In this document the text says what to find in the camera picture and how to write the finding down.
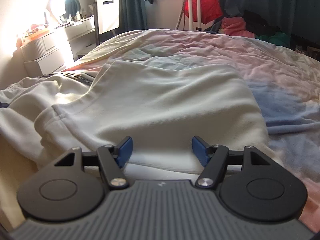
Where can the white dressing table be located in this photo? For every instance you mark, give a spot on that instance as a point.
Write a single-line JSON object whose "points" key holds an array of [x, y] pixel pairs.
{"points": [[58, 48]]}

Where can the wavy frame vanity mirror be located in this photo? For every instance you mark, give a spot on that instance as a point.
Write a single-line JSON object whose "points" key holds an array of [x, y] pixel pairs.
{"points": [[62, 10]]}

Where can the teal right curtain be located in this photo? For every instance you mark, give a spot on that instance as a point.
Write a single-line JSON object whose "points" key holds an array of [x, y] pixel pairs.
{"points": [[298, 17]]}

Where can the pink garment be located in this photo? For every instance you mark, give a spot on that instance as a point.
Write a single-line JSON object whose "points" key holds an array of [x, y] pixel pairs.
{"points": [[235, 26]]}

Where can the white black chair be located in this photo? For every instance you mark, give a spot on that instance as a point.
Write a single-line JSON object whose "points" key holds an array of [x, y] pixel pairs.
{"points": [[106, 19]]}

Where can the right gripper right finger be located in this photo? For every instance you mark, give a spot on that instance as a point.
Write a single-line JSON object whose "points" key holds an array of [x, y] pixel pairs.
{"points": [[214, 160]]}

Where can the red bag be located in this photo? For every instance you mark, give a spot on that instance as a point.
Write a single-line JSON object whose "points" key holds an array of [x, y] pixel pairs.
{"points": [[210, 10]]}

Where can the black garment pile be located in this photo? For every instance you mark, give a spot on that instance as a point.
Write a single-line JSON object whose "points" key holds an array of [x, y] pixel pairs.
{"points": [[258, 25]]}

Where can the pastel tie-dye bed cover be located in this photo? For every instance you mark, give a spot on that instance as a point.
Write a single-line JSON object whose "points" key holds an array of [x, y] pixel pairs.
{"points": [[285, 85]]}

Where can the green garment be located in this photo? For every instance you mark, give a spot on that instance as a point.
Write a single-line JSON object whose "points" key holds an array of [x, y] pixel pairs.
{"points": [[278, 39]]}

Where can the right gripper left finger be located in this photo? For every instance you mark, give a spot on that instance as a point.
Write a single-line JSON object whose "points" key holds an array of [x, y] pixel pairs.
{"points": [[111, 160]]}

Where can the cream white sweatpants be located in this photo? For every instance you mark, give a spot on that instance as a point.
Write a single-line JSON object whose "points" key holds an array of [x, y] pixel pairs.
{"points": [[160, 109]]}

